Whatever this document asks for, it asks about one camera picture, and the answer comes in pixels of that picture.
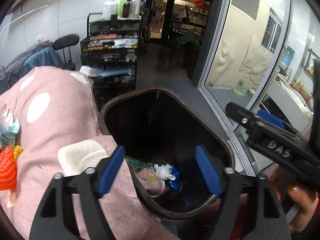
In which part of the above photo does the orange mesh net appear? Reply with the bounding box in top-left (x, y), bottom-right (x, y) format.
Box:
top-left (0, 146), bottom-right (17, 191)

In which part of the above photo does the yellow mesh net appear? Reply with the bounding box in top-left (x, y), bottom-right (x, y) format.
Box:
top-left (13, 145), bottom-right (23, 162)

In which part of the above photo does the blue snack wrapper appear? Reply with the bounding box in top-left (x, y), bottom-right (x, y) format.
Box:
top-left (168, 166), bottom-right (182, 192)

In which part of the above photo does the white tissue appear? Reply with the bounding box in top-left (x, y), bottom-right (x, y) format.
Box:
top-left (154, 164), bottom-right (175, 180)

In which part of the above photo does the teal cloth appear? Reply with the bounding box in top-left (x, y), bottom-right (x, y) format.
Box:
top-left (0, 102), bottom-right (20, 150)

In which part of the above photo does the dark brown trash bin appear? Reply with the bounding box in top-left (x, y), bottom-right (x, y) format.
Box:
top-left (99, 87), bottom-right (235, 220)

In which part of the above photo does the right hand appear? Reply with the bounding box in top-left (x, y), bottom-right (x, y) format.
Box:
top-left (269, 164), bottom-right (319, 235)

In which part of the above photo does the small bottle outside window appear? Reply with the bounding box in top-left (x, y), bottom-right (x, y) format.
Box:
top-left (233, 79), bottom-right (247, 96)

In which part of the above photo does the blue water jug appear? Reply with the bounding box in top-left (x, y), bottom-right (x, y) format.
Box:
top-left (280, 46), bottom-right (295, 66)

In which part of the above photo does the green potted plant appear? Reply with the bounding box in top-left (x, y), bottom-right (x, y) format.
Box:
top-left (177, 31), bottom-right (203, 50)

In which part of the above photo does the pink polka dot blanket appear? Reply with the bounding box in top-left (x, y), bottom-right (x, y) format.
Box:
top-left (1, 67), bottom-right (175, 239)

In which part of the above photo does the black rolling cart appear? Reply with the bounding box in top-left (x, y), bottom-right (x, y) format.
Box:
top-left (80, 12), bottom-right (141, 108)

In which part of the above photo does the clear pump bottle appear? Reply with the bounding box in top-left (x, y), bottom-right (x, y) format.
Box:
top-left (129, 0), bottom-right (141, 19)

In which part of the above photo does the dark brown bottle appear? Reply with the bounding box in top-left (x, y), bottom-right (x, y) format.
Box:
top-left (122, 1), bottom-right (130, 18)

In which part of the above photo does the green pump bottle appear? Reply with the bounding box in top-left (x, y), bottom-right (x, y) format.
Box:
top-left (118, 0), bottom-right (127, 18)

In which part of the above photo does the white pump bottle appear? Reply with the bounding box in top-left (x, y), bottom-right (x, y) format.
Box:
top-left (101, 0), bottom-right (118, 21)

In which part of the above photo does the black round stool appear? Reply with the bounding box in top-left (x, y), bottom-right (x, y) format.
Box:
top-left (53, 34), bottom-right (80, 71)

